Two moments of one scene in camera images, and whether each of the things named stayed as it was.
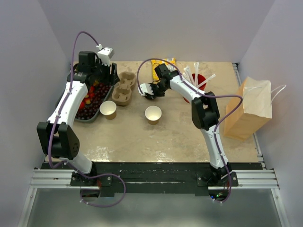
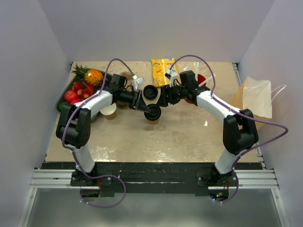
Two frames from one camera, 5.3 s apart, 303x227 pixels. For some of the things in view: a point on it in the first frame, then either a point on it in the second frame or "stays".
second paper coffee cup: x=108 y=109 stays
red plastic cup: x=200 y=78 stays
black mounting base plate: x=199 y=178 stays
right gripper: x=155 y=95 to x=164 y=100
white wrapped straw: x=196 y=73 stays
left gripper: x=113 y=78 to x=138 y=97
